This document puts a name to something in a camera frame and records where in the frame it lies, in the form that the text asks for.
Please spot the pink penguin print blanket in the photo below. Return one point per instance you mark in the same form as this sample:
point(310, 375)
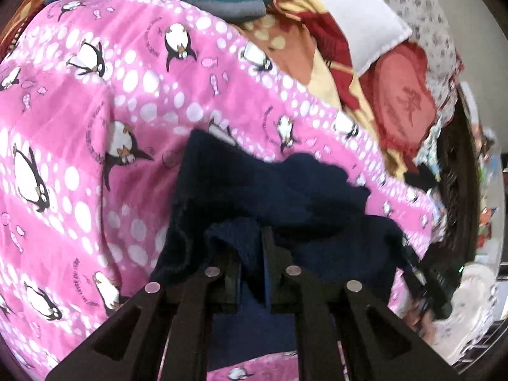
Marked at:
point(99, 127)

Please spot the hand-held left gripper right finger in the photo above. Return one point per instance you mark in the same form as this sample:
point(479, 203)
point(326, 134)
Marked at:
point(301, 305)

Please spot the white pillow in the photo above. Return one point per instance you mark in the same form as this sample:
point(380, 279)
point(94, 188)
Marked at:
point(357, 20)

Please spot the navy blue sweater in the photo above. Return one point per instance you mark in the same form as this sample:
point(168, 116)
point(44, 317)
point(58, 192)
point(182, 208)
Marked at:
point(285, 198)

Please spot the white carved furniture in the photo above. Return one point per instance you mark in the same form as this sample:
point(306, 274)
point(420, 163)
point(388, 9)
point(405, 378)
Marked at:
point(470, 309)

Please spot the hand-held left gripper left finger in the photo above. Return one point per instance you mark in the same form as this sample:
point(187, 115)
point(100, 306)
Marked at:
point(190, 305)

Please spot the pile of mixed clothes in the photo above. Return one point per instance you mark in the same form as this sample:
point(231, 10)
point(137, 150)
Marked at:
point(430, 154)

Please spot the red patterned cloth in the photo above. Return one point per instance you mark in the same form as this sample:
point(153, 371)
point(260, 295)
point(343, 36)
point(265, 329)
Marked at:
point(401, 99)

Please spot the grey floral quilt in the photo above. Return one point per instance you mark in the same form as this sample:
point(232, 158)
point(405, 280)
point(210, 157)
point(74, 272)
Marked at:
point(420, 16)

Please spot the yellow and red blanket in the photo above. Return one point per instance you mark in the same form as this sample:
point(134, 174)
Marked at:
point(317, 59)

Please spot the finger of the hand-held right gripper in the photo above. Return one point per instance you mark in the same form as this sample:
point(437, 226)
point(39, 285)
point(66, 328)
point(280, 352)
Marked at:
point(412, 266)

